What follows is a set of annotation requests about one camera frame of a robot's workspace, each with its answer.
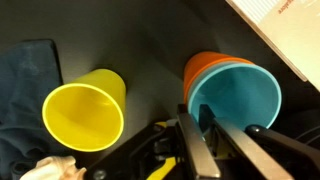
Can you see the light blue plastic cup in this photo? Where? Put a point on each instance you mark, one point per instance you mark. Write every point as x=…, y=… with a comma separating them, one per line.
x=244, y=94

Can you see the dark blue cloth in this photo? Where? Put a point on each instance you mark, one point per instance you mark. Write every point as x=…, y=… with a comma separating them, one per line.
x=29, y=71

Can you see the peach pink cloth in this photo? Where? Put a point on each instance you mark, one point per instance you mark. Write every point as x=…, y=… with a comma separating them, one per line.
x=55, y=168

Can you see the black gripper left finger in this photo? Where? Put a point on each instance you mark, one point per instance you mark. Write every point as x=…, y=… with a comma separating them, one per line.
x=200, y=162

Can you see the orange plastic cup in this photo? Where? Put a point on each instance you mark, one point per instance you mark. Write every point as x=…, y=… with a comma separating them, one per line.
x=202, y=61

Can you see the yellow plastic cup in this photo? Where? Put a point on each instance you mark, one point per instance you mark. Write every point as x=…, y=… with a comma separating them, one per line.
x=87, y=114

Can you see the orange Intelligent Robotic Systems book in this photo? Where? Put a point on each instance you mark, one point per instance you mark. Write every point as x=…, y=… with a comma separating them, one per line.
x=291, y=28

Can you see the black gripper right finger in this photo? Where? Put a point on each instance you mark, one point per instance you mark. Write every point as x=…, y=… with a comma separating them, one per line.
x=239, y=156

